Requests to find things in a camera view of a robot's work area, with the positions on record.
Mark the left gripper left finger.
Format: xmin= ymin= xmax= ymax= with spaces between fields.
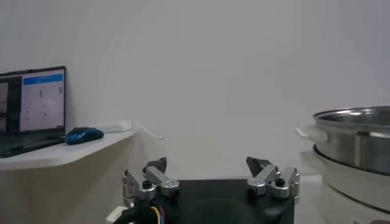
xmin=121 ymin=156 xmax=181 ymax=201

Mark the white power adapter box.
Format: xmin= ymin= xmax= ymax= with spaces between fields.
xmin=88 ymin=121 xmax=134 ymax=134

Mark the stainless steel steamer basket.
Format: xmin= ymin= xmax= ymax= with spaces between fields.
xmin=294 ymin=105 xmax=390 ymax=177

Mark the blue computer mouse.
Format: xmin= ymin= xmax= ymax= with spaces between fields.
xmin=64 ymin=127 xmax=105 ymax=146

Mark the white side table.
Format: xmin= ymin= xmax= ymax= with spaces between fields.
xmin=0 ymin=129 xmax=135 ymax=172

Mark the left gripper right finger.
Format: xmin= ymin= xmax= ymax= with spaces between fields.
xmin=246 ymin=156 xmax=301 ymax=200

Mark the black laptop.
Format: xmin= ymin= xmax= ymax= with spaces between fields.
xmin=0 ymin=65 xmax=67 ymax=159

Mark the left gripper cable bundle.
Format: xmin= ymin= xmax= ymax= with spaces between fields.
xmin=112 ymin=199 xmax=167 ymax=224

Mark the stainless steel steamer pot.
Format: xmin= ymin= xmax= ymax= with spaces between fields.
xmin=300 ymin=144 xmax=390 ymax=224

